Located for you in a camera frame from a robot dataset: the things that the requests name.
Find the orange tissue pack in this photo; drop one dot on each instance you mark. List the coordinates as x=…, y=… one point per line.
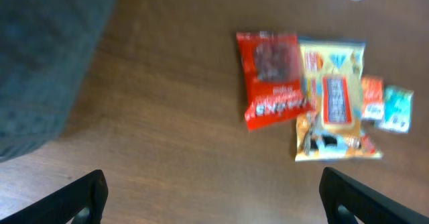
x=373, y=101

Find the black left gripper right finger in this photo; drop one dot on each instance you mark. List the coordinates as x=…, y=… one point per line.
x=345, y=200

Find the yellow wet wipes pack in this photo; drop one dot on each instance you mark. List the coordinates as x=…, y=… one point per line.
x=332, y=77

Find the red snack bag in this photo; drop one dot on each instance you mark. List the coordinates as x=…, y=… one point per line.
x=274, y=78

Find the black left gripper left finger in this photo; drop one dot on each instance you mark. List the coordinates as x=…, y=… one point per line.
x=82, y=201

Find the teal tissue pack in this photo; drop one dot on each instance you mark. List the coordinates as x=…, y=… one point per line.
x=397, y=110

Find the grey plastic basket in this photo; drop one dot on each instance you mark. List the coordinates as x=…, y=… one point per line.
x=46, y=50

